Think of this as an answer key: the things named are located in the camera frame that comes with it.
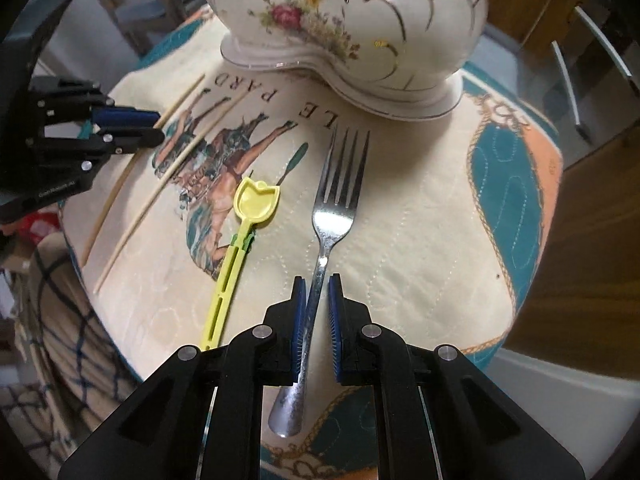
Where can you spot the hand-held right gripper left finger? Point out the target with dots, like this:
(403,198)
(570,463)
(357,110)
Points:
(299,330)

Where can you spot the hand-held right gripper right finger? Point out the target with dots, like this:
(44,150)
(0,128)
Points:
(334,330)

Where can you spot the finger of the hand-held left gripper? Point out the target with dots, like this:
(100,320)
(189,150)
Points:
(135,141)
(125,117)

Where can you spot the wooden chopstick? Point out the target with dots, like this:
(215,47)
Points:
(227,112)
(181,100)

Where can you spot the metal fork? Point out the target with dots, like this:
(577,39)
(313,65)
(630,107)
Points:
(327,220)

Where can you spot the yellow plastic spoon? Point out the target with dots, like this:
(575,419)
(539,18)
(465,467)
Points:
(252,200)

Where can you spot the white floral ceramic utensil holder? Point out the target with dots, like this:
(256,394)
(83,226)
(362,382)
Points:
(350,10)

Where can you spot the metal shelf rack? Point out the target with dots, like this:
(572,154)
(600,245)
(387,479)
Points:
(167,5)

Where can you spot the large red plastic bag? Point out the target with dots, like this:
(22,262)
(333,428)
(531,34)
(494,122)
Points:
(40,225)

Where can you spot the printed quilted cloth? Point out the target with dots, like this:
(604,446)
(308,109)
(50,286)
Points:
(425,210)

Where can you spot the plaid blanket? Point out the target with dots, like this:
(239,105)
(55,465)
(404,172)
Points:
(60,335)

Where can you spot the white ceramic saucer tray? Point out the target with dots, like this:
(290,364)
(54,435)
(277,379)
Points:
(400,107)

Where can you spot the wooden base cabinet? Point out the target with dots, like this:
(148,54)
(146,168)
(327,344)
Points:
(590,240)

